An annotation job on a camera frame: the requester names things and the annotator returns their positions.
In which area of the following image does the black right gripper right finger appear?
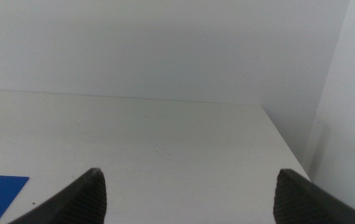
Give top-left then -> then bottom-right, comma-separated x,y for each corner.
272,168 -> 355,224

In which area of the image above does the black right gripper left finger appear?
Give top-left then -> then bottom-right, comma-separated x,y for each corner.
7,167 -> 108,224

